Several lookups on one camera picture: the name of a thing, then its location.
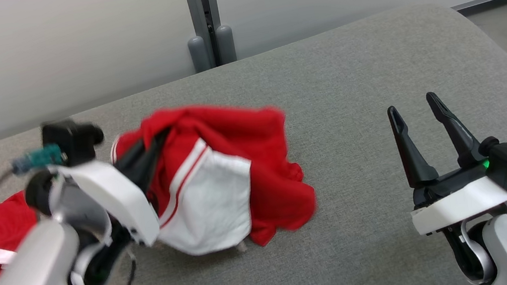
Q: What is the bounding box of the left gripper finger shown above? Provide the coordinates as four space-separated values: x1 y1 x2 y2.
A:
131 129 178 194
112 136 161 181

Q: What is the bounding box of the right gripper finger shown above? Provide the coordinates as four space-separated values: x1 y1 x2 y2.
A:
386 100 441 191
425 85 489 173

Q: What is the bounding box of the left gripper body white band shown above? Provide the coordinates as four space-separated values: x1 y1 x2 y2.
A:
21 151 164 264

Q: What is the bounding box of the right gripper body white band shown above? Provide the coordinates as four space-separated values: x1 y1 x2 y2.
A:
405 158 507 238

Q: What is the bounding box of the red jersey with white sleeves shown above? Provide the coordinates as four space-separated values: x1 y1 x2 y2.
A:
104 88 323 269

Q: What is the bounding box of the grey rounded post foot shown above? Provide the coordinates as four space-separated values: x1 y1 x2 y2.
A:
215 24 238 65
186 34 213 74

